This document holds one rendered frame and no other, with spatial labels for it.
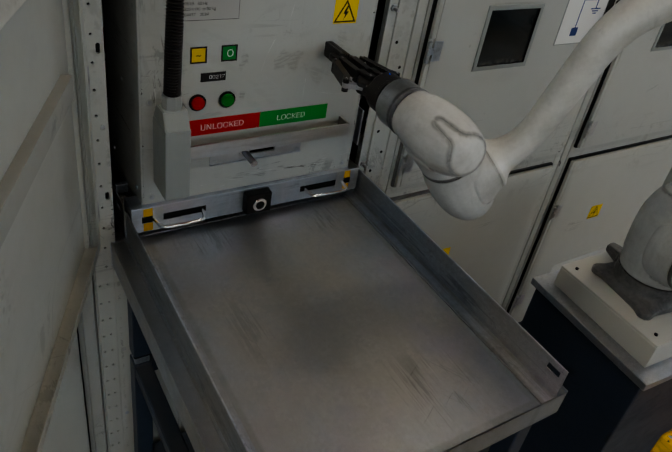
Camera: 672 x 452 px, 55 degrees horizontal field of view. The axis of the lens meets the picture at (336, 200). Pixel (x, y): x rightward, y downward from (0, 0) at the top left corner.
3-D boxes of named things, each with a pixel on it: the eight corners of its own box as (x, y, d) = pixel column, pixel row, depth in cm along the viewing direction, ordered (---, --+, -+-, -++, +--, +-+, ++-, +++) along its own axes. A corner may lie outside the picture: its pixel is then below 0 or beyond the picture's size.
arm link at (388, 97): (427, 133, 116) (408, 118, 120) (439, 87, 111) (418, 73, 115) (386, 140, 111) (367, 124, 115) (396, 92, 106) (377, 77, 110)
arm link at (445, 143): (378, 115, 107) (404, 160, 116) (435, 162, 96) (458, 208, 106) (427, 73, 107) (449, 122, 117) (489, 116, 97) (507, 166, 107)
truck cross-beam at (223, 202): (355, 188, 157) (359, 167, 153) (131, 234, 130) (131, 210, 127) (344, 177, 160) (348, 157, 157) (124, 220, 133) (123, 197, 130)
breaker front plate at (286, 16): (348, 174, 153) (385, -30, 126) (145, 213, 129) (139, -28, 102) (345, 171, 154) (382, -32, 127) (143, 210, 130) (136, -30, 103)
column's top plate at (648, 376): (625, 255, 174) (628, 249, 173) (742, 348, 149) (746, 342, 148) (529, 283, 158) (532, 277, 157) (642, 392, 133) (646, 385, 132)
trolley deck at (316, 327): (557, 412, 118) (568, 390, 115) (246, 569, 88) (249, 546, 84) (361, 207, 163) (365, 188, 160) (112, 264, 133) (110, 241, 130)
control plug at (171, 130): (190, 197, 120) (192, 114, 110) (165, 202, 117) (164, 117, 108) (176, 176, 125) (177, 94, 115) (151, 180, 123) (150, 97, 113)
